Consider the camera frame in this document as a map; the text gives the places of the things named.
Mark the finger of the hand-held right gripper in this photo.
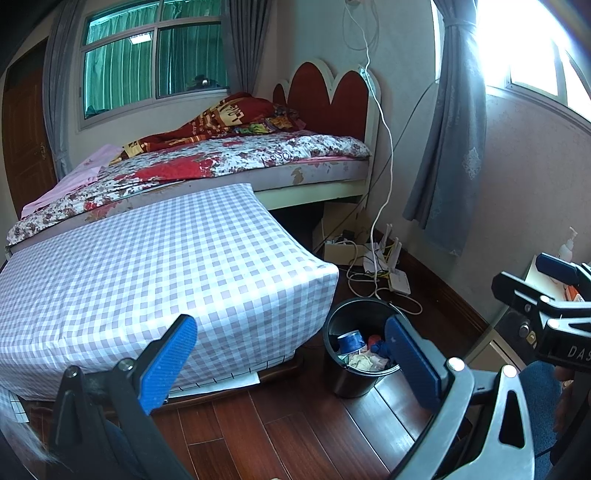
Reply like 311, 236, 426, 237
536, 252, 591, 292
491, 271, 562, 320

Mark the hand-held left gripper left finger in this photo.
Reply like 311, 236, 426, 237
48, 314, 199, 480

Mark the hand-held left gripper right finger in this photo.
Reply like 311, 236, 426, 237
385, 315, 537, 480

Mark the black trash bin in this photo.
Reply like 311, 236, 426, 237
323, 298, 407, 400

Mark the short blue paper cup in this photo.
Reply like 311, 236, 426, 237
336, 329, 366, 356

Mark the person's right hand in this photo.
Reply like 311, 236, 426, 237
553, 366, 576, 437

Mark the clear pump bottle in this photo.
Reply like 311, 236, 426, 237
556, 227, 581, 262

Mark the white bedside cabinet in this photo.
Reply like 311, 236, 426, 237
464, 253, 591, 371

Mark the person's leg in blue pants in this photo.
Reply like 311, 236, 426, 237
519, 360, 562, 462

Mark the checkered tablecloth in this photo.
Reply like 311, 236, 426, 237
0, 183, 341, 402

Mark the white router with antennas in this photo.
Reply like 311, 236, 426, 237
362, 223, 402, 273

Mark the cream rectangular box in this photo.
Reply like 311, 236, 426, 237
323, 240, 370, 267

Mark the patterned grey curtain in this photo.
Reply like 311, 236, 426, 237
403, 0, 488, 257

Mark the brown cardboard box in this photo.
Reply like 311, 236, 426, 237
314, 203, 365, 245

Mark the pink sheet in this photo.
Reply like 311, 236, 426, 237
21, 144, 123, 217

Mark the grey floral mattress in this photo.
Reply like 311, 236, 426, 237
9, 157, 373, 252

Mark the bright side window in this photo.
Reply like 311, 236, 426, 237
475, 0, 591, 117

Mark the floral quilt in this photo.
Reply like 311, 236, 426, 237
7, 130, 373, 245

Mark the red cartoon blanket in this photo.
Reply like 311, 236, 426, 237
122, 91, 308, 160

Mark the brown wooden door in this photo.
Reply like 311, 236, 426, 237
2, 39, 59, 219

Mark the red scalloped headboard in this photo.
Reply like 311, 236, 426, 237
272, 58, 382, 185

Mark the narrow grey curtain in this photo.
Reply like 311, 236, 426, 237
44, 0, 88, 182

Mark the large window with green curtain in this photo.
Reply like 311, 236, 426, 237
76, 0, 230, 133

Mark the wide grey curtain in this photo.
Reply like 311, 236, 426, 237
221, 0, 273, 99

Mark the white cable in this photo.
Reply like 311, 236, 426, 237
344, 2, 424, 319

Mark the cream bed frame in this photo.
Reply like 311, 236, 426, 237
256, 178, 376, 211

